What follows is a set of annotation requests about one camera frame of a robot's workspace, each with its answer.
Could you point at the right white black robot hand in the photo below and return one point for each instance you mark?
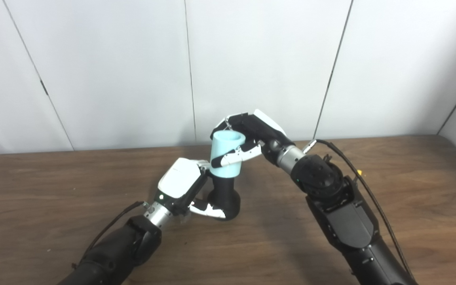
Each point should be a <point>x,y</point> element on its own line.
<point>263,132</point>

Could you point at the black wall panel hinge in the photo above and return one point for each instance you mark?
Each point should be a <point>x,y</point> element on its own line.
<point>44,87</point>

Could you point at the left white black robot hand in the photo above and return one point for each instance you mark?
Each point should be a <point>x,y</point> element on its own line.
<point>178,178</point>

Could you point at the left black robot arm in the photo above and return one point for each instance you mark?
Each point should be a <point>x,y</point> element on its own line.
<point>113,253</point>

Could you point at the black flared nozzle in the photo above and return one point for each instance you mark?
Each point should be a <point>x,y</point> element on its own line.
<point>226,196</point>

